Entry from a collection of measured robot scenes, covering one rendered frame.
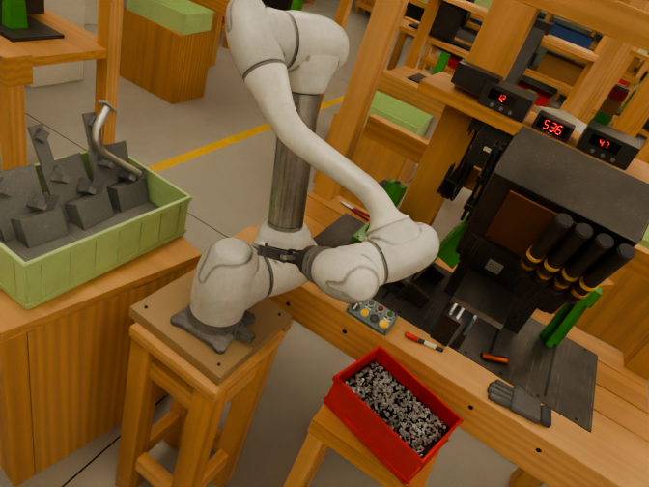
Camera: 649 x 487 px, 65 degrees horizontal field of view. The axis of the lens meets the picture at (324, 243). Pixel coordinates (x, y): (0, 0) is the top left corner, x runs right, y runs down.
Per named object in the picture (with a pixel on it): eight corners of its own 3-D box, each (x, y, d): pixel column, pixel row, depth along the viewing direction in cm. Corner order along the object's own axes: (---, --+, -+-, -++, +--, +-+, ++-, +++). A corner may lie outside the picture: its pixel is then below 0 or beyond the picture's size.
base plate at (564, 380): (587, 436, 153) (591, 432, 152) (293, 256, 182) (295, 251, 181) (595, 358, 187) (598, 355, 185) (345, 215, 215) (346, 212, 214)
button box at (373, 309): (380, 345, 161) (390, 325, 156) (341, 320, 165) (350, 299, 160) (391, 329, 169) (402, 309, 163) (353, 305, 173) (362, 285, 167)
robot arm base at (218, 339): (233, 363, 136) (237, 350, 132) (167, 322, 140) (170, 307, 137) (268, 326, 150) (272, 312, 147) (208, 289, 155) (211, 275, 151)
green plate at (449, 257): (441, 280, 167) (484, 239, 154) (422, 262, 168) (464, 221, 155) (450, 265, 176) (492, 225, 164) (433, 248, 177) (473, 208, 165)
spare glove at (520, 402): (549, 407, 156) (552, 401, 154) (549, 432, 147) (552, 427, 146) (488, 375, 159) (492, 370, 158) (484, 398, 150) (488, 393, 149)
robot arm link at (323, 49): (237, 283, 152) (293, 267, 166) (268, 310, 142) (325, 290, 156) (258, 4, 119) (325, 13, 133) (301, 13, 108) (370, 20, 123)
